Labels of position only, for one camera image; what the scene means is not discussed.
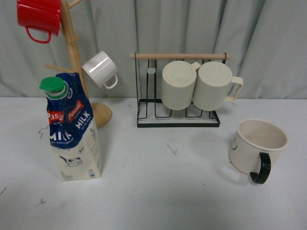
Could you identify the cream ribbed mug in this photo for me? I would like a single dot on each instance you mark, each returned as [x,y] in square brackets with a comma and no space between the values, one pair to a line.
[215,84]
[178,82]

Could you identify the blue white milk carton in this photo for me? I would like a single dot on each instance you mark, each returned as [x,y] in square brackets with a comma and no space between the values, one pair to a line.
[73,133]

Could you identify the cream ribbed mug right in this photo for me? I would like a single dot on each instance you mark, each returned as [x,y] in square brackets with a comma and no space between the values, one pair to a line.
[215,84]

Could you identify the white mug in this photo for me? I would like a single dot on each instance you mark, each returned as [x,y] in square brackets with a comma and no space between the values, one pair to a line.
[102,70]

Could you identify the red mug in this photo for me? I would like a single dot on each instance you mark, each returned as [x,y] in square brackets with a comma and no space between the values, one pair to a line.
[39,15]

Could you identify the black wire cup rack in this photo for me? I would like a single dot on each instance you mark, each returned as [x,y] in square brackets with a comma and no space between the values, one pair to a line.
[151,112]

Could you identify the wooden mug tree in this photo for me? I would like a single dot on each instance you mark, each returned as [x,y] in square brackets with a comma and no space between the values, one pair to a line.
[102,113]

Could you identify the cream ribbed mug left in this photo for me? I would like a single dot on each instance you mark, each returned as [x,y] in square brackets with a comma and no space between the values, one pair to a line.
[178,82]

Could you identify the cream cup black handle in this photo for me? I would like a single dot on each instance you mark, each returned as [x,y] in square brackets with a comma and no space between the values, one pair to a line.
[256,148]

